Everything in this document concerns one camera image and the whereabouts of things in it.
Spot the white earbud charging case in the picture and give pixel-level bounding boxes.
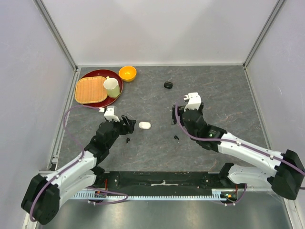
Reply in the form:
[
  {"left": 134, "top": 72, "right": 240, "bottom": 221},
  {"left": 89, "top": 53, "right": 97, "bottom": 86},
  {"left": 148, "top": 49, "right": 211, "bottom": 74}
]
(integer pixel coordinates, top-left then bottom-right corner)
[{"left": 138, "top": 122, "right": 151, "bottom": 130}]

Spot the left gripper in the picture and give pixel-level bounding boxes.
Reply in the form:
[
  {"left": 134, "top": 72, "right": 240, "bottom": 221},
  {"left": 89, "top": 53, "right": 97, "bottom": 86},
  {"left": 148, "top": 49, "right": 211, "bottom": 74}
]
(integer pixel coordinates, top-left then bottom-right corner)
[{"left": 105, "top": 115, "right": 136, "bottom": 149}]

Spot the orange bowl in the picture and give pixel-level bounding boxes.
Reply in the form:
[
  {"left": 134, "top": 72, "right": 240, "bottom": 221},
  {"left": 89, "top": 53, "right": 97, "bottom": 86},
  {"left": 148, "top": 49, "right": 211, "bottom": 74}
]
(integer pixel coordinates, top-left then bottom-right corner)
[{"left": 119, "top": 66, "right": 137, "bottom": 82}]

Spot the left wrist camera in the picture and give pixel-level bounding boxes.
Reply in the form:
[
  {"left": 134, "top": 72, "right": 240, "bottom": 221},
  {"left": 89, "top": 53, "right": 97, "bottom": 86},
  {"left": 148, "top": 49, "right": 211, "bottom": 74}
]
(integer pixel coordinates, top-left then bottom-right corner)
[{"left": 104, "top": 106, "right": 120, "bottom": 122}]

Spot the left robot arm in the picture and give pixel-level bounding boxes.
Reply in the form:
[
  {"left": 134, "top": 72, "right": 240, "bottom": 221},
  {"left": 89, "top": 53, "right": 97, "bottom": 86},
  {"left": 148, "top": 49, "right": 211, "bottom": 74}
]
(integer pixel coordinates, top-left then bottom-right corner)
[{"left": 21, "top": 115, "right": 136, "bottom": 225}]

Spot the pale green cup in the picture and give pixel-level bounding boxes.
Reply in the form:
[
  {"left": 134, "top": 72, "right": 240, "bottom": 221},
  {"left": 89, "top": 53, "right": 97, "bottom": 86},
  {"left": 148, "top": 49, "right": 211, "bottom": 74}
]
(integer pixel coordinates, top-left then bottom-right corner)
[{"left": 103, "top": 76, "right": 121, "bottom": 99}]

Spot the woven bamboo mat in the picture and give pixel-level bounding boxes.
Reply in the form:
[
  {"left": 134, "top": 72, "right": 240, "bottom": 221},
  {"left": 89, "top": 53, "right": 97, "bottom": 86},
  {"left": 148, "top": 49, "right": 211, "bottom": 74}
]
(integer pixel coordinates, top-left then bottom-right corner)
[{"left": 75, "top": 76, "right": 108, "bottom": 104}]

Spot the slotted cable duct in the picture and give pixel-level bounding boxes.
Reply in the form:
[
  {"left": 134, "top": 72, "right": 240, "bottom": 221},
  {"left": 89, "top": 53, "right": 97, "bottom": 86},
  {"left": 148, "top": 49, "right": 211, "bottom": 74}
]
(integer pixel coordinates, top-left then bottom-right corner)
[{"left": 70, "top": 189, "right": 238, "bottom": 201}]

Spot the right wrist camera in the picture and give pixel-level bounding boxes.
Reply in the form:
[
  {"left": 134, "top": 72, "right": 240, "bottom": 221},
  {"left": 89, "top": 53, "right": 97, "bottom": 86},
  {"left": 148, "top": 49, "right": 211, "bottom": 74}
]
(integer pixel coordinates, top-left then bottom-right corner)
[{"left": 183, "top": 92, "right": 202, "bottom": 111}]

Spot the black earbud charging case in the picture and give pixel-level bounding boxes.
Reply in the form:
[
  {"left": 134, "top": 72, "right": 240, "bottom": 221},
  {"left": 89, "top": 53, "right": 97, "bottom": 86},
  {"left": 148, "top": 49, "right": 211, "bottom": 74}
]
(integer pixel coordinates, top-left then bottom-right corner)
[{"left": 163, "top": 81, "right": 173, "bottom": 89}]

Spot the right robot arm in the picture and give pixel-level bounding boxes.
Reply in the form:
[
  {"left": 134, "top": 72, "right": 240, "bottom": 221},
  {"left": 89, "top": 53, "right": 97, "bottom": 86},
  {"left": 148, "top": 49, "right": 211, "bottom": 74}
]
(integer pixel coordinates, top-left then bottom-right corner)
[{"left": 172, "top": 104, "right": 305, "bottom": 200}]

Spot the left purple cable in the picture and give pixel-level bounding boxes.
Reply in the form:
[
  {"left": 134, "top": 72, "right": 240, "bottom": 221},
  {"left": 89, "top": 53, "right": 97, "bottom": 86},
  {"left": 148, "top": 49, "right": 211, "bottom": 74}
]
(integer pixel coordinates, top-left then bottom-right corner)
[{"left": 29, "top": 104, "right": 105, "bottom": 222}]

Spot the red round tray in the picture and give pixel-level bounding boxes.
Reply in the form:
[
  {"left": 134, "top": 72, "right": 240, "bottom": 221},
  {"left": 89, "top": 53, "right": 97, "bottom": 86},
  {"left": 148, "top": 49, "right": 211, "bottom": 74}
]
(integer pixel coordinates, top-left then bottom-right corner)
[{"left": 81, "top": 69, "right": 123, "bottom": 107}]

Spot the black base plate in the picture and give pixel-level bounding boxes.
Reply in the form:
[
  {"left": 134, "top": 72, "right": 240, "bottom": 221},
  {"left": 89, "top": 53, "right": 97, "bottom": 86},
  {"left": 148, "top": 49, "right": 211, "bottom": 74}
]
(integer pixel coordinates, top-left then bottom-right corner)
[{"left": 94, "top": 171, "right": 244, "bottom": 189}]

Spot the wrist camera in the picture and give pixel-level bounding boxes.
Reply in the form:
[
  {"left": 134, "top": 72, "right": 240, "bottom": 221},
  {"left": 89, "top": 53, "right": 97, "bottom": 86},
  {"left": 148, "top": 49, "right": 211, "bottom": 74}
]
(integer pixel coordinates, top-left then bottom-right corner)
[
  {"left": 183, "top": 92, "right": 202, "bottom": 111},
  {"left": 104, "top": 106, "right": 120, "bottom": 122}
]

